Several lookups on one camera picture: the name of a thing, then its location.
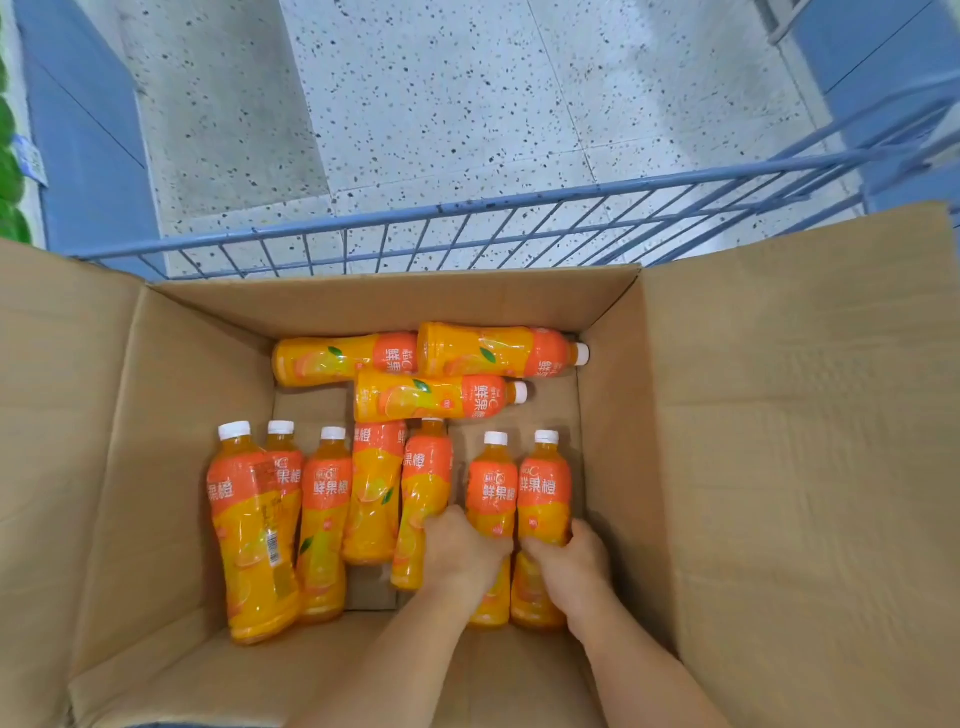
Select person's left hand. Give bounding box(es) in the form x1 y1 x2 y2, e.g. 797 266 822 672
422 506 515 601

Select person's right hand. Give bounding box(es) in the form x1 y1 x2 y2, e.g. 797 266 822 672
521 518 613 639

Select orange juice bottle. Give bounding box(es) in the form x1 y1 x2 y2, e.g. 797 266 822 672
464 431 519 630
511 429 573 630

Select orange juice bottles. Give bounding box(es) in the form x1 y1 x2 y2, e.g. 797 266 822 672
206 322 592 646

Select brown cardboard box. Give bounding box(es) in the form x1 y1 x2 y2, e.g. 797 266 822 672
0 200 960 728

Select person's left forearm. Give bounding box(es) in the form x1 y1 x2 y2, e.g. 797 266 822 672
288 584 481 728

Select person's right forearm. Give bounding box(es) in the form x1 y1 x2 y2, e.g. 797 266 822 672
566 599 733 728

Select blue white price tag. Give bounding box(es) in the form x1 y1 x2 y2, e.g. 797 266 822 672
11 134 50 189

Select blue base display rack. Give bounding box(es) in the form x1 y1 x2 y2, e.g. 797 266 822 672
757 0 960 219

